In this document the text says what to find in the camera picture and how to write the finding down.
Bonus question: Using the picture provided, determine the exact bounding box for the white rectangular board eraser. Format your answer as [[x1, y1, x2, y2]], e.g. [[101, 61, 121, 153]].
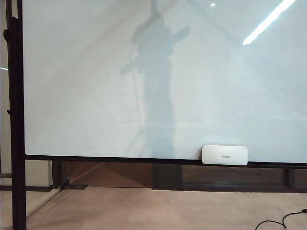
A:
[[201, 144, 248, 166]]

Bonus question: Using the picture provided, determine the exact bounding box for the dark wooden wall panel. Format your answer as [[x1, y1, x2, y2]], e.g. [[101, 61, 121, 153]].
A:
[[52, 160, 307, 192]]

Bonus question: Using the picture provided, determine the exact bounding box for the white glass whiteboard black frame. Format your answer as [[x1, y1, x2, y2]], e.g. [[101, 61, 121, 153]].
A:
[[22, 0, 307, 168]]

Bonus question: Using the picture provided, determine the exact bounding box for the black whiteboard stand post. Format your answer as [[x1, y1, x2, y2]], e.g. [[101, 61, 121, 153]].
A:
[[5, 0, 27, 230]]

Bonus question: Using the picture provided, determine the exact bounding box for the dark floor cable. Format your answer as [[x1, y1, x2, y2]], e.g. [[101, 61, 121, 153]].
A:
[[255, 208, 307, 230]]

